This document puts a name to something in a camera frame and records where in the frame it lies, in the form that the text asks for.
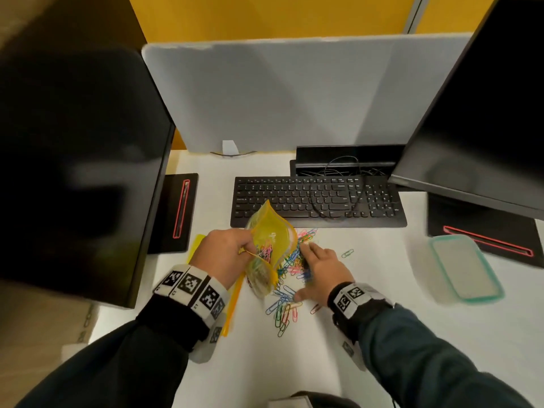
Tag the white desk divider panel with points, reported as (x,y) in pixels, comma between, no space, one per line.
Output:
(297,93)

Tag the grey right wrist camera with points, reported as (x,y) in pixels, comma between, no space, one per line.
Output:
(352,352)

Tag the black monitor base red stripe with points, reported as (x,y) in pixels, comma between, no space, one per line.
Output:
(450,216)
(163,225)

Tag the right wrist marker band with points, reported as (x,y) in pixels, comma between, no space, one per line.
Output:
(348,299)

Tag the pile of colourful paper clips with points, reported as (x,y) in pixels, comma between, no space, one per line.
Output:
(280,314)

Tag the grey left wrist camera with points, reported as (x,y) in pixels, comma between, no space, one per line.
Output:
(208,344)

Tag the grey name badge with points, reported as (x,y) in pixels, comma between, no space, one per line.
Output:
(293,403)

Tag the grey partition post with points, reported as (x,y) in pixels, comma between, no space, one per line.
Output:
(416,14)

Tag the black monitor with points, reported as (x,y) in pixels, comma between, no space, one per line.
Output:
(480,123)
(63,165)

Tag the person's left hand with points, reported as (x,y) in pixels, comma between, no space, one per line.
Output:
(219,254)

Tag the wrist marker band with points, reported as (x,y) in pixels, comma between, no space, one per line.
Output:
(189,283)
(348,299)

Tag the white table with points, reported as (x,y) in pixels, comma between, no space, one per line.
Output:
(403,259)

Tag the person's right forearm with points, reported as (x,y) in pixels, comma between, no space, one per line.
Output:
(425,361)

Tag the person's left forearm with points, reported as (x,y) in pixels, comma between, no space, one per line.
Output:
(127,365)

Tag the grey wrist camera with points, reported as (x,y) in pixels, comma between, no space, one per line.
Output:
(352,352)
(208,344)

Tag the person's right hand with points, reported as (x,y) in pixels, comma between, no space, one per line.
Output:
(327,274)

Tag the black keyboard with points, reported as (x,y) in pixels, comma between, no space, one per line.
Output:
(272,199)

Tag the left wrist marker band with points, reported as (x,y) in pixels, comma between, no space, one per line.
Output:
(189,283)

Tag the white divider bracket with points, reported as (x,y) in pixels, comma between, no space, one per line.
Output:
(229,147)

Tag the clear container with green-rimmed lid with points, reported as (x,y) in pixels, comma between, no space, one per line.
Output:
(465,267)

